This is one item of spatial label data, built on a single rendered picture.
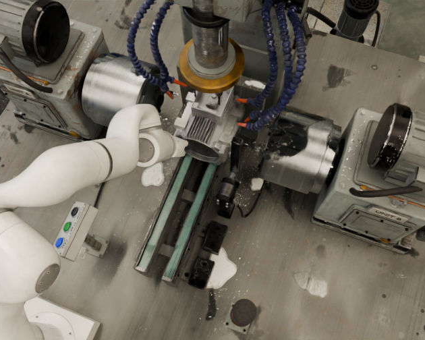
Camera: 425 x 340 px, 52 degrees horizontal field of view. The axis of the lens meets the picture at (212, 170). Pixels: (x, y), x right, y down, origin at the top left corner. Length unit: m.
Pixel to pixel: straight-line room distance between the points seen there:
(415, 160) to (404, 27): 2.09
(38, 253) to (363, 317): 1.12
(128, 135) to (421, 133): 0.71
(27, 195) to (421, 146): 0.90
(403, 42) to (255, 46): 1.82
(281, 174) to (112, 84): 0.60
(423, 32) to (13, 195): 2.83
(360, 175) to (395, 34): 1.96
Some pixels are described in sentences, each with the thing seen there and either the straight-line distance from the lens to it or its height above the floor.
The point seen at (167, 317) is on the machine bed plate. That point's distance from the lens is 1.56.
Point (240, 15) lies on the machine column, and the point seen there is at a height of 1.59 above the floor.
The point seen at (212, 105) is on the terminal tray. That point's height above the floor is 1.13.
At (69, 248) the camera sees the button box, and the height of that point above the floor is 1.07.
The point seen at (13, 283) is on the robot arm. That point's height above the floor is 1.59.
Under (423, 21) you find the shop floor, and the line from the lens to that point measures 3.30.
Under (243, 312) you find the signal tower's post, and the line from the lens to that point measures 1.13.
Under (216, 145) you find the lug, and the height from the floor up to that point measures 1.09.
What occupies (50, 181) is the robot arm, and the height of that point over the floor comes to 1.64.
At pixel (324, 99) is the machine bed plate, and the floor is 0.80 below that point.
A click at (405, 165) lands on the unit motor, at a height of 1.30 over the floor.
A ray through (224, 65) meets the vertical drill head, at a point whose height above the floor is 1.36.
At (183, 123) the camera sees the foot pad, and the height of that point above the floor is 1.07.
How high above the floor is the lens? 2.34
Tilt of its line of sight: 69 degrees down
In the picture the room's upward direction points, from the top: 3 degrees counter-clockwise
